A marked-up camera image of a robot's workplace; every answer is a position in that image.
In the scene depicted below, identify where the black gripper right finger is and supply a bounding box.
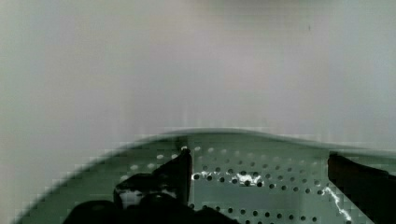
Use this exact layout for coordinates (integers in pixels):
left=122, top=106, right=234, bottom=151
left=327, top=154, right=396, bottom=224

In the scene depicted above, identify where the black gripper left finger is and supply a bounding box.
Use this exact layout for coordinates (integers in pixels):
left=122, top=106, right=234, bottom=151
left=63, top=148, right=239, bottom=224

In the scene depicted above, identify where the mint green strainer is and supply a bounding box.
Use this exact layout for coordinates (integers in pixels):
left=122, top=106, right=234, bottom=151
left=12, top=128, right=396, bottom=224

